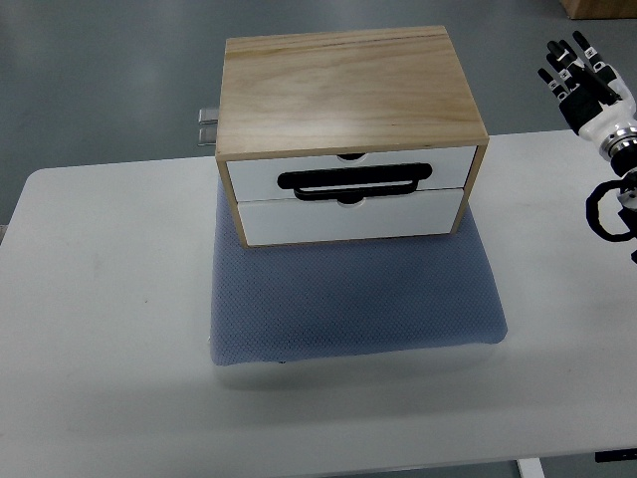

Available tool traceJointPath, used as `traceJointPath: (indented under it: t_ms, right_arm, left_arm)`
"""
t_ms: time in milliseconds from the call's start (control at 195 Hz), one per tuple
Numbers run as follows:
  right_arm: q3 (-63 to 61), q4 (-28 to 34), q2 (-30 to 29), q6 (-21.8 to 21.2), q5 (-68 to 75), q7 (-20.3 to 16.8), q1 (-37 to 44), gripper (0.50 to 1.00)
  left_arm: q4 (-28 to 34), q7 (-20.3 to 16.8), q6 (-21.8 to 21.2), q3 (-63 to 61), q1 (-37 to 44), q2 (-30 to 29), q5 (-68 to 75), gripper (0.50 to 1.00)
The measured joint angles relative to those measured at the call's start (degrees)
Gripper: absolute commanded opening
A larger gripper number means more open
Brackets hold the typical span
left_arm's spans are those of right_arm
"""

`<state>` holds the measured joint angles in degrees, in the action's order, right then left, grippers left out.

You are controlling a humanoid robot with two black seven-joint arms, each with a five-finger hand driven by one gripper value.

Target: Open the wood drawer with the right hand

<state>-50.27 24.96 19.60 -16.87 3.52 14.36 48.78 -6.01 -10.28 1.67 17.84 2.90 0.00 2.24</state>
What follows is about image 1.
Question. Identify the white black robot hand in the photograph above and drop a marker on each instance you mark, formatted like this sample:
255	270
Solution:
592	97

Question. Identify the black drawer handle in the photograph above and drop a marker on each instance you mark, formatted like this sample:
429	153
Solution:
350	185

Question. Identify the white drawer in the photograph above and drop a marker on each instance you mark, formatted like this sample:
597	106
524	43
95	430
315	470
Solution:
255	180
291	221

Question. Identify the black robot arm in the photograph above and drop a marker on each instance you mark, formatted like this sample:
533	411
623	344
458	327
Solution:
620	150

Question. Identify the wooden drawer cabinet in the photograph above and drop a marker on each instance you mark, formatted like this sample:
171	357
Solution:
345	94

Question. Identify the cardboard box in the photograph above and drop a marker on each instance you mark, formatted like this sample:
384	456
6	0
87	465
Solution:
600	9

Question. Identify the blue mesh cushion mat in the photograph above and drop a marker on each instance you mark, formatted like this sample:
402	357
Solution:
299	302

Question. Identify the black table control panel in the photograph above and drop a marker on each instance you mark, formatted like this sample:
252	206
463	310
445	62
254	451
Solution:
619	455

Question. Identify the white table leg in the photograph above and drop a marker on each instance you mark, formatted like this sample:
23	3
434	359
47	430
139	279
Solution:
530	468

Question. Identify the grey metal table clamp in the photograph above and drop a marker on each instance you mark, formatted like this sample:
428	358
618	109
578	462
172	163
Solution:
208	123

